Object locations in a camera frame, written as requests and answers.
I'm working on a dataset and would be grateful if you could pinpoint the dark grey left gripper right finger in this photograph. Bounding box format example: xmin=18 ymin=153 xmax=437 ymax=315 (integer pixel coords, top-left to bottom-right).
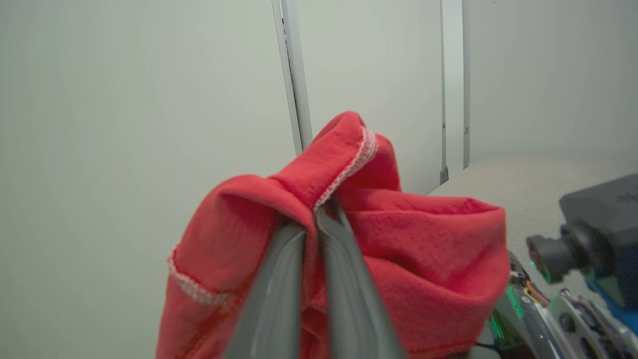
xmin=316 ymin=201 xmax=407 ymax=359

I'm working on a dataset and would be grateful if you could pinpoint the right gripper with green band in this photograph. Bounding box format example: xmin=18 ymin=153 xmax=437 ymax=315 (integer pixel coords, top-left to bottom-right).
xmin=488 ymin=250 xmax=638 ymax=359

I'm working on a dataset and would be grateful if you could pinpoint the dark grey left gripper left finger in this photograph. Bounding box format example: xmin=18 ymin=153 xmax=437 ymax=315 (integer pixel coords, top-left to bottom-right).
xmin=224 ymin=224 xmax=307 ymax=359

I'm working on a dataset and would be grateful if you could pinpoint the red fleece garment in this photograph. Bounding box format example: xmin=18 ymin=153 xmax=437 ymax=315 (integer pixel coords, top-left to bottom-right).
xmin=156 ymin=111 xmax=510 ymax=359

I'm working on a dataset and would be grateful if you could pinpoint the grey fabric sofa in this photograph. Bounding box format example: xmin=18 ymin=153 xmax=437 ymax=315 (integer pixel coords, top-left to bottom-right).
xmin=429 ymin=154 xmax=638 ymax=301

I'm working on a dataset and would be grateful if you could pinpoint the white partition panel with casters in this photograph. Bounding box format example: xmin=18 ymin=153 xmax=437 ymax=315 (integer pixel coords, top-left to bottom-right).
xmin=280 ymin=0 xmax=449 ymax=196

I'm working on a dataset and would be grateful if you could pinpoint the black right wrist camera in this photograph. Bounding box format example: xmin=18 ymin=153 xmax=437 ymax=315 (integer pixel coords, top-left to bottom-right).
xmin=526 ymin=173 xmax=638 ymax=311

